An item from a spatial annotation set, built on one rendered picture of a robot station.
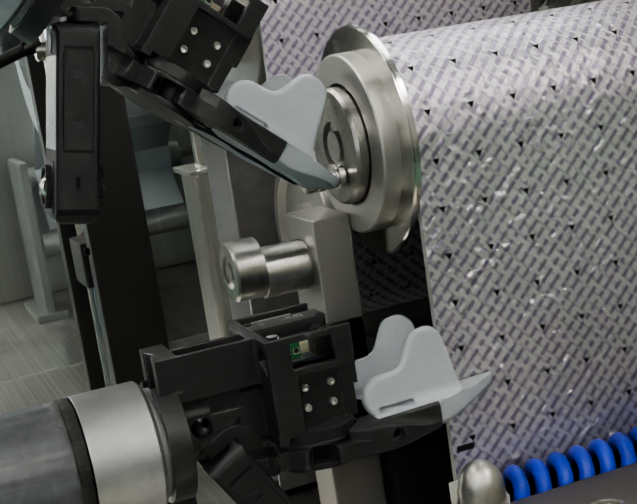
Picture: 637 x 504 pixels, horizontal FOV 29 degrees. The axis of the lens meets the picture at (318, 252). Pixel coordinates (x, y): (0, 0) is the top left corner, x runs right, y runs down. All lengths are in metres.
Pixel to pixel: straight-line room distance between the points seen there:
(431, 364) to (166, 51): 0.24
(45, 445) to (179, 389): 0.08
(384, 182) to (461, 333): 0.11
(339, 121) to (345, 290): 0.12
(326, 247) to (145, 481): 0.21
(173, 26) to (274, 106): 0.08
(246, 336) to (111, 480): 0.11
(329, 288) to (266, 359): 0.13
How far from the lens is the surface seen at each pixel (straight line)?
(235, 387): 0.71
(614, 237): 0.83
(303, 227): 0.82
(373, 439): 0.72
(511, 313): 0.80
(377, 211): 0.77
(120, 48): 0.73
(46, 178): 0.73
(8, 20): 0.71
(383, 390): 0.74
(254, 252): 0.81
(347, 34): 0.80
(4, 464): 0.68
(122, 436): 0.69
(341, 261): 0.82
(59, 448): 0.68
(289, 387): 0.71
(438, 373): 0.76
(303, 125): 0.75
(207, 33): 0.73
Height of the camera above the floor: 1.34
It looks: 11 degrees down
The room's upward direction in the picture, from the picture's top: 9 degrees counter-clockwise
